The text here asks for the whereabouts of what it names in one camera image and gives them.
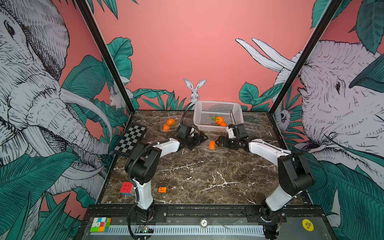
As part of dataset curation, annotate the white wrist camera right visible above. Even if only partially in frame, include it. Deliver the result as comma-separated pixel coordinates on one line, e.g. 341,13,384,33
226,127,236,139

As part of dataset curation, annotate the yellow round sticker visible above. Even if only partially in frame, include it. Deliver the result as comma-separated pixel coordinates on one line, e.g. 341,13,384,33
302,219,314,232

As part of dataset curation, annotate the round silver knob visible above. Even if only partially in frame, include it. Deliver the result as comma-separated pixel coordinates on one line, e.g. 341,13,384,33
200,218,209,229

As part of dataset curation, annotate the colourful cube on rail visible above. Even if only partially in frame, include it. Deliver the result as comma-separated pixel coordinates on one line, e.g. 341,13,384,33
90,217,112,233

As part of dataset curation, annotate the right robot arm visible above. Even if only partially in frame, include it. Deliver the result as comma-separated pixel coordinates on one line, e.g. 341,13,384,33
215,124,315,222

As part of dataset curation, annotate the red cube on table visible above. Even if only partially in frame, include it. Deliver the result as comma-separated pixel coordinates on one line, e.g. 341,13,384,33
120,182,134,196

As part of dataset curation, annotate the small orange block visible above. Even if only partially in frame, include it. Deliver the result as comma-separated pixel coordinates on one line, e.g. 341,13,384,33
158,187,167,194

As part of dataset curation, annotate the orange with leaf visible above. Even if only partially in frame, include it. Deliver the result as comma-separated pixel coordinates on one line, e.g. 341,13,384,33
215,117,224,125

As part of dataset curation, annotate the small circuit board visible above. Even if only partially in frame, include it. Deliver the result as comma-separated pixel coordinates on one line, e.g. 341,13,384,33
137,225,154,235

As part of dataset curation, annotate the white plastic basket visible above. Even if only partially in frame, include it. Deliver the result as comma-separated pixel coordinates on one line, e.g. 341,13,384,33
194,101,244,132

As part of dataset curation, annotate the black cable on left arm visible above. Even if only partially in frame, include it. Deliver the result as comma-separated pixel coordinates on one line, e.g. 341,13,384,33
127,140,163,240

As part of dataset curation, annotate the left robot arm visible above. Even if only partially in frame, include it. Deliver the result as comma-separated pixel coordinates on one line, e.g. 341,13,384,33
125,124,209,222

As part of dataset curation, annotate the black white checkerboard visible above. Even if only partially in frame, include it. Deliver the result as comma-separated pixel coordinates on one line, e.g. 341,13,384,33
113,124,147,157

